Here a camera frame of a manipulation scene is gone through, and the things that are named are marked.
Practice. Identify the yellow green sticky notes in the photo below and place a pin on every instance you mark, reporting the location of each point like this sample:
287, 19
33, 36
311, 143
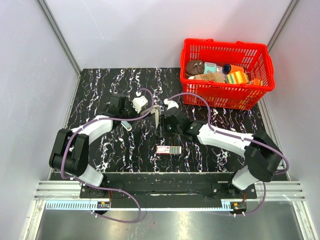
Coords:
238, 78

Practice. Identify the brown cardboard box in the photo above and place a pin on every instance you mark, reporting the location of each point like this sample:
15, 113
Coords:
216, 77

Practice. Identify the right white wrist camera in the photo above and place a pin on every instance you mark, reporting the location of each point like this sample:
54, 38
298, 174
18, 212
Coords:
170, 104

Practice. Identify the red plastic basket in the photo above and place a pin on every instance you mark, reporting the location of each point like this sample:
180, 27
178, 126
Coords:
253, 57

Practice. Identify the teal white box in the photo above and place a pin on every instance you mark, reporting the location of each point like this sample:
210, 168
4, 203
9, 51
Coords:
210, 67

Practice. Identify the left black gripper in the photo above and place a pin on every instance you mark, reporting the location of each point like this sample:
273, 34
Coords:
130, 105

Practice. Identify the orange bottle blue cap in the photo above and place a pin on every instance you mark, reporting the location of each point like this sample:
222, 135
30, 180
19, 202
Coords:
230, 68

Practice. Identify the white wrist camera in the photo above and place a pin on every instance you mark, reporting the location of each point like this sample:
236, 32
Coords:
139, 102
170, 104

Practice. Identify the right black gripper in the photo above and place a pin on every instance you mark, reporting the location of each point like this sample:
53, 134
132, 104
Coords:
164, 132

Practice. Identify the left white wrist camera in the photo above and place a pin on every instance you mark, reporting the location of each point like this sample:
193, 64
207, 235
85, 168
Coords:
139, 102

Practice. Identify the brown round item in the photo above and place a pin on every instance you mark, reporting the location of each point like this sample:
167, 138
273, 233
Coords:
195, 67

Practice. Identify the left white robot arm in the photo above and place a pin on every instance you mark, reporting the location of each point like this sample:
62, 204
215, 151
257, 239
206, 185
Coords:
75, 143

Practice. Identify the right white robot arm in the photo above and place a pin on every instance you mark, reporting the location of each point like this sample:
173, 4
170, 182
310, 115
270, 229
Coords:
260, 153

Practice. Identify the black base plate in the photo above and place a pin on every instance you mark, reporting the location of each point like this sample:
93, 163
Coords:
171, 202

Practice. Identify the aluminium frame rail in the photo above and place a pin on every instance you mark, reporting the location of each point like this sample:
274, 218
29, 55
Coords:
272, 191

